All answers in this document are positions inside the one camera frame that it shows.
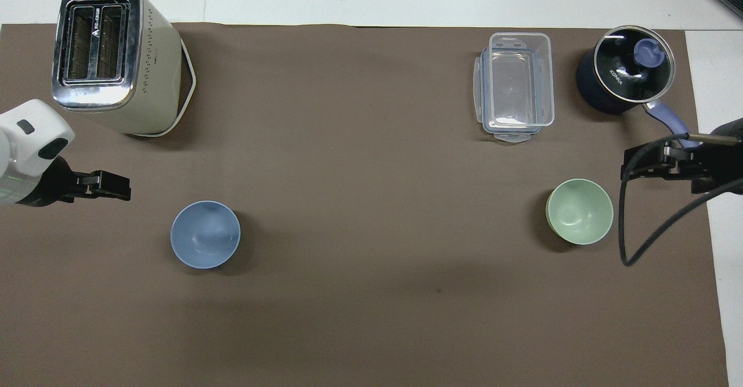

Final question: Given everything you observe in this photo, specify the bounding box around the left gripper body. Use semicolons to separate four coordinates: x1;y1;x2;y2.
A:
16;156;80;208

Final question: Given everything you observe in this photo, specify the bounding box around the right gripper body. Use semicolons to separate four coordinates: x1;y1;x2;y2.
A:
690;118;743;195

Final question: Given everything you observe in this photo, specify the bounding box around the green bowl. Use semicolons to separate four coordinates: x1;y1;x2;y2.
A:
545;179;614;246

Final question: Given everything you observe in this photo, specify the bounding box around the blue bowl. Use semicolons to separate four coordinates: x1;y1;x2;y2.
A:
170;201;241;270

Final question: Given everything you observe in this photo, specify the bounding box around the glass pot lid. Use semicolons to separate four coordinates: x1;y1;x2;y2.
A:
595;26;677;105

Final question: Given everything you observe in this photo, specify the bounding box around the cream and chrome toaster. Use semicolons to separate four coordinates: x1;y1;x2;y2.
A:
52;0;184;136

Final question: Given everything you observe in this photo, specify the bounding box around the dark blue pot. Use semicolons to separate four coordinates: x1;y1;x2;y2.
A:
576;26;702;149

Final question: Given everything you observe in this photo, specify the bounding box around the clear plastic container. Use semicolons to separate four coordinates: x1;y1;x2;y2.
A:
488;32;556;130

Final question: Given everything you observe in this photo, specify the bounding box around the clear plastic container lid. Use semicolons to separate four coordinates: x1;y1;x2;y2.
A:
473;47;547;143

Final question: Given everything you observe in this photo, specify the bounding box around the black cable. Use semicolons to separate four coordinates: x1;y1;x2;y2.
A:
619;133;743;267

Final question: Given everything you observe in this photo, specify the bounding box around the white toaster cord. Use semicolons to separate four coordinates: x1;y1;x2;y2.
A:
131;39;197;139

